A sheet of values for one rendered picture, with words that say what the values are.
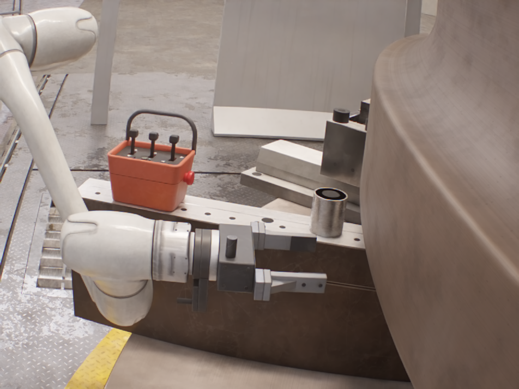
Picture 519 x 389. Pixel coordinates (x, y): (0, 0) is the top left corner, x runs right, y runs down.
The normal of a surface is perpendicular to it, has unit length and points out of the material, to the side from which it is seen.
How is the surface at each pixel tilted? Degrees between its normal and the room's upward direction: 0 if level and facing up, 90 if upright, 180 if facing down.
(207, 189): 0
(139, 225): 25
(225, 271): 90
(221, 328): 90
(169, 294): 90
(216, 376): 0
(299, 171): 72
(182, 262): 90
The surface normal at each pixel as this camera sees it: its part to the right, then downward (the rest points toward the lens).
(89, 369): 0.10, -0.92
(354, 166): -0.56, 0.26
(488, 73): -0.97, -0.20
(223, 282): 0.04, 0.38
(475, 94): -0.88, -0.44
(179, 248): 0.09, -0.21
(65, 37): 0.76, 0.19
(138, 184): -0.24, 0.45
